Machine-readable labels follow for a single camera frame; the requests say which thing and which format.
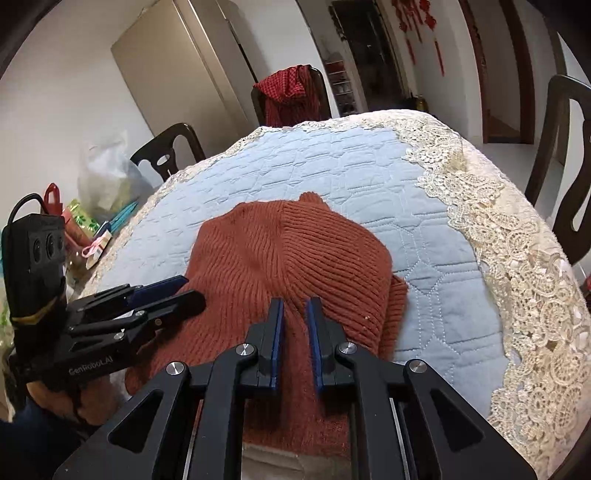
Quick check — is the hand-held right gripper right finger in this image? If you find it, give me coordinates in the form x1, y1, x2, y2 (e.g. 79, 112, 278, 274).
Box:
305, 296, 539, 480

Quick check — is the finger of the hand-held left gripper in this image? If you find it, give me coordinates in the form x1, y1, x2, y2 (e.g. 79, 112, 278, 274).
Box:
69, 291, 206, 344
67, 275, 190, 319

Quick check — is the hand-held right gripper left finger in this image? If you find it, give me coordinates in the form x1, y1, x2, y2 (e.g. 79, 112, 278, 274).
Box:
53, 298, 286, 480

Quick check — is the rust knitted sweater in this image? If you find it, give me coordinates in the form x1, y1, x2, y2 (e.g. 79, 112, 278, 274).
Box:
124, 191, 409, 462

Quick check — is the person's left forearm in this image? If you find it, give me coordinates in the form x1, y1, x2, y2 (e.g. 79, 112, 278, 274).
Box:
0, 397, 102, 480

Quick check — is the person's left hand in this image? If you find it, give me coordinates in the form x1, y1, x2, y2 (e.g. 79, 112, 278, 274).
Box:
25, 373, 115, 428

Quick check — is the small pink white packet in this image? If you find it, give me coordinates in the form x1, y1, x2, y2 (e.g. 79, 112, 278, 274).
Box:
82, 231, 115, 269

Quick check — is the green patterned gift bag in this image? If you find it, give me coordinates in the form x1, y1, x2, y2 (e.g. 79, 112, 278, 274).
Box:
62, 198, 102, 250

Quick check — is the red gift bag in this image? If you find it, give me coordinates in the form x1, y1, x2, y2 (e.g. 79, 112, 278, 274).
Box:
42, 184, 64, 217

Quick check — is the teal plastic object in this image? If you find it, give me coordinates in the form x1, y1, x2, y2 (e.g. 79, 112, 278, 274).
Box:
99, 200, 139, 234

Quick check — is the white plastic bag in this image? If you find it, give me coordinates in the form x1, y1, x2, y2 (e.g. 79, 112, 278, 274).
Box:
78, 131, 151, 222

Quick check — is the dark wooden chair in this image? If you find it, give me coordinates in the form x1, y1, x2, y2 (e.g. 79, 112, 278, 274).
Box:
250, 65, 333, 127
130, 122, 207, 183
525, 74, 591, 266

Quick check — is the beige sliding door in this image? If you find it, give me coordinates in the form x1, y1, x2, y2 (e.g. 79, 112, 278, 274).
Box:
111, 0, 259, 134

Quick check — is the red checkered garment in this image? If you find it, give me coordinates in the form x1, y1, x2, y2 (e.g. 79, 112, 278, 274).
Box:
253, 65, 326, 127

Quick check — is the white shoe rack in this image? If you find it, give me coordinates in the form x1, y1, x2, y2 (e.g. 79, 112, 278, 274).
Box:
323, 53, 358, 118

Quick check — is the dark doorway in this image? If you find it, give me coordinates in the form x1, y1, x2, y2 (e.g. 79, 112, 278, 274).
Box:
331, 0, 407, 114

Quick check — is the left hand-held gripper cable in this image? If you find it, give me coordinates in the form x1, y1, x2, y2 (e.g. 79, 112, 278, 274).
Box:
8, 194, 45, 223

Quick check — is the red knot wall hanging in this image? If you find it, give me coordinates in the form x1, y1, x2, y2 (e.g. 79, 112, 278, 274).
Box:
418, 0, 446, 78
392, 0, 417, 65

